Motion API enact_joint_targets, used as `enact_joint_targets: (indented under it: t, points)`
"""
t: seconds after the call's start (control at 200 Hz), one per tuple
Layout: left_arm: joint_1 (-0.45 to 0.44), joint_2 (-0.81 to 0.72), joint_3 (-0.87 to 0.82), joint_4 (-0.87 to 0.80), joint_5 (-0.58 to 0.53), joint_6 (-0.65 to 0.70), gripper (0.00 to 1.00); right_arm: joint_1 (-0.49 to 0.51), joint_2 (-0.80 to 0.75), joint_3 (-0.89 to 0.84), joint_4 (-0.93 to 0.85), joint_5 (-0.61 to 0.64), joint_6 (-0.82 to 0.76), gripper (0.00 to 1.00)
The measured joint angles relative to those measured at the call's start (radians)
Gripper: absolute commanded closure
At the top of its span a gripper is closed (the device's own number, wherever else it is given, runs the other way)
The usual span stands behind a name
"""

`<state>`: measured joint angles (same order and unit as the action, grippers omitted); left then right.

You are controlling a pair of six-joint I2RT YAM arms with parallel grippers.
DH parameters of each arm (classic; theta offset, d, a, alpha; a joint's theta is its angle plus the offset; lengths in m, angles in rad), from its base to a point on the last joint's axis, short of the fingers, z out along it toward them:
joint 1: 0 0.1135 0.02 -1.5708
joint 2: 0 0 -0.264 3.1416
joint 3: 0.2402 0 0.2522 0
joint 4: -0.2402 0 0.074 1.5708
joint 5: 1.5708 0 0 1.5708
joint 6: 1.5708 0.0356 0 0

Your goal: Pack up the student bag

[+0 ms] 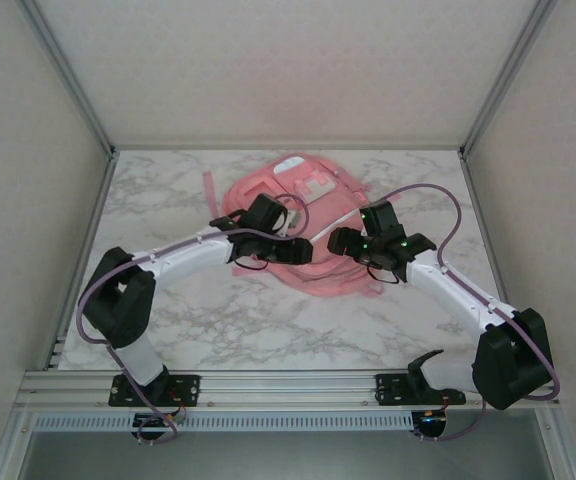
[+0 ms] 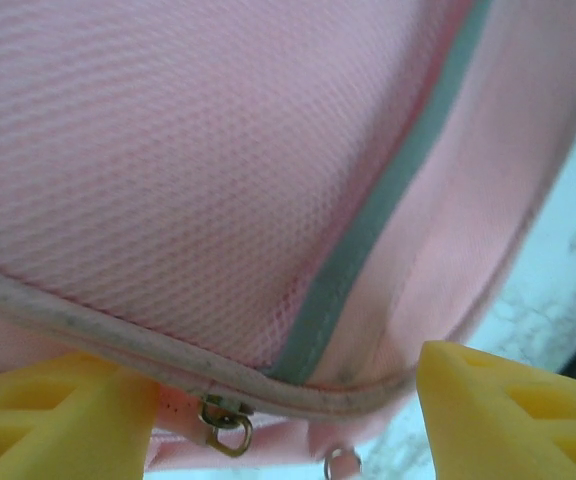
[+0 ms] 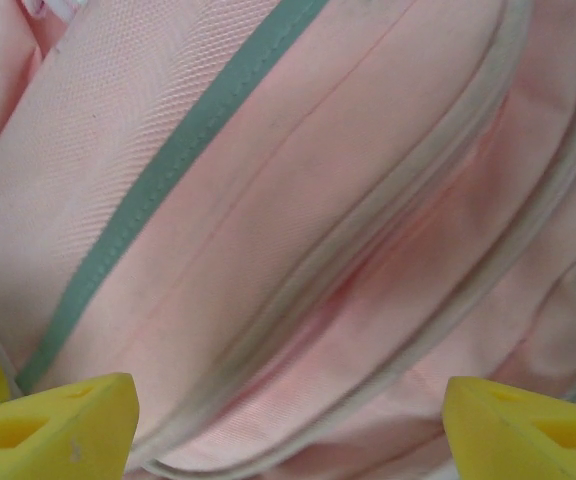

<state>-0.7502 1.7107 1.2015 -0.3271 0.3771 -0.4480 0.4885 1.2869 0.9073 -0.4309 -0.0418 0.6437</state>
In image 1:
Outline pink school backpack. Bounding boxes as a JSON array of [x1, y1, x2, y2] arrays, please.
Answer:
[[201, 153, 387, 300]]

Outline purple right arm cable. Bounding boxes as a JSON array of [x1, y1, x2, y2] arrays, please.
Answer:
[[380, 184, 562, 444]]

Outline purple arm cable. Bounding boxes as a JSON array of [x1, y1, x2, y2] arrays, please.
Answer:
[[380, 184, 562, 444], [75, 193, 310, 446]]

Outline aluminium mounting rail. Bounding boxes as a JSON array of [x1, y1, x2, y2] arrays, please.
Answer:
[[15, 368, 562, 409]]

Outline aluminium table side rail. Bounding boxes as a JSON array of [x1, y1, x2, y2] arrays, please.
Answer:
[[460, 149, 528, 369], [46, 149, 120, 371]]

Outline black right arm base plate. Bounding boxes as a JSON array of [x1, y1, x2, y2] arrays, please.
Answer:
[[375, 373, 468, 406]]

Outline aluminium frame crossbar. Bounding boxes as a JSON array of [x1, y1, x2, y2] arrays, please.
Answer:
[[111, 144, 465, 153]]

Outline white slotted cable duct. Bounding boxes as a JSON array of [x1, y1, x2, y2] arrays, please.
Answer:
[[32, 412, 414, 432]]

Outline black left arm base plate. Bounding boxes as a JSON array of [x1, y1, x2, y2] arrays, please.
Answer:
[[109, 374, 202, 407]]

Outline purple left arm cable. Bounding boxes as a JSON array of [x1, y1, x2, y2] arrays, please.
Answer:
[[75, 193, 310, 446]]

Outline aluminium frame post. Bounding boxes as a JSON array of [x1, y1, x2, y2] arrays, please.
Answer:
[[17, 0, 119, 161], [457, 0, 560, 161]]

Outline aluminium lower frame leg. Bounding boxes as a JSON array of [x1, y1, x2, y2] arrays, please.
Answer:
[[535, 407, 576, 480], [0, 407, 37, 480]]

